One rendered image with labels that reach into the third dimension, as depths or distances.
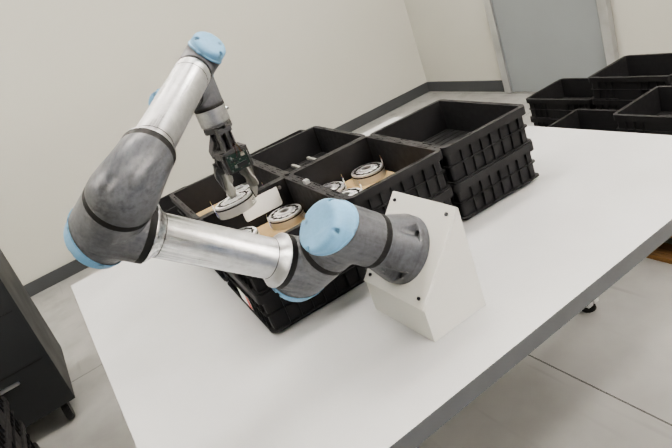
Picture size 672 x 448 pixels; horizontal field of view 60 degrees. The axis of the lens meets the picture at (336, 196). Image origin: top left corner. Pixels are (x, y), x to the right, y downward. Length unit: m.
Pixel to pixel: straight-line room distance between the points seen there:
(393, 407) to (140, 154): 0.63
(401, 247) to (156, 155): 0.51
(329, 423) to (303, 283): 0.27
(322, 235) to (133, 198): 0.36
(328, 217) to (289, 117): 4.15
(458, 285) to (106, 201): 0.70
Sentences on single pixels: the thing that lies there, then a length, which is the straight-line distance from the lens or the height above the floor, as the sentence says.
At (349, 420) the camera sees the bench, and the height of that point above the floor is 0.70.
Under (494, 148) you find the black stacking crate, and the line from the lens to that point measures 1.68.
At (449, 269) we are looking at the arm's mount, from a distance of 1.21.
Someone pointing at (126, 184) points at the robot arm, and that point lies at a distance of 0.97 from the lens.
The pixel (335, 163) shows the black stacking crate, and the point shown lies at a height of 0.90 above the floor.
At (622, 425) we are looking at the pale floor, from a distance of 2.00.
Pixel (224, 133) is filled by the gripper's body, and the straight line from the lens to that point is 1.43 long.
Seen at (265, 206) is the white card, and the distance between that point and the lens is 1.75.
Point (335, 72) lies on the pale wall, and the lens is 5.47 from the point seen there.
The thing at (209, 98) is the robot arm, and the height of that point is 1.26.
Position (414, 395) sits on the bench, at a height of 0.70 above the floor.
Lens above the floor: 1.45
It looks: 20 degrees down
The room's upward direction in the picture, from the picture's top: 20 degrees counter-clockwise
